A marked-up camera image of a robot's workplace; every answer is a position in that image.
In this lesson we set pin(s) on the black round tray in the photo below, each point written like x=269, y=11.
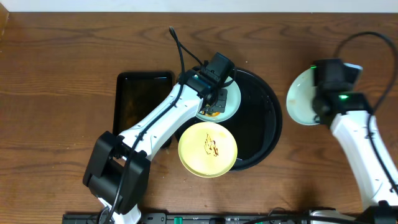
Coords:
x=257, y=124

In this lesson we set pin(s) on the green and yellow sponge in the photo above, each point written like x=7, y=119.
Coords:
x=210, y=112

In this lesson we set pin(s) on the pale green plate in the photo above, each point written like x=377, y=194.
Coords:
x=306, y=105

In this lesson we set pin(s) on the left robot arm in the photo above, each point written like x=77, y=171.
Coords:
x=118, y=170

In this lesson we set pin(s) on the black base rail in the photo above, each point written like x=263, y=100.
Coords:
x=163, y=218

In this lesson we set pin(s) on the black rectangular tray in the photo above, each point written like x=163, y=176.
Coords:
x=138, y=94

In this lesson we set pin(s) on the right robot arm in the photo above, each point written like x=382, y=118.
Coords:
x=351, y=121

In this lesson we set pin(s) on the light blue plate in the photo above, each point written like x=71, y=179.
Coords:
x=233, y=100

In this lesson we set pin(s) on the yellow plate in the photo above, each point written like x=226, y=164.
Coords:
x=207, y=149

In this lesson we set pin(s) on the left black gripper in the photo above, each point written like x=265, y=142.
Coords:
x=219, y=100

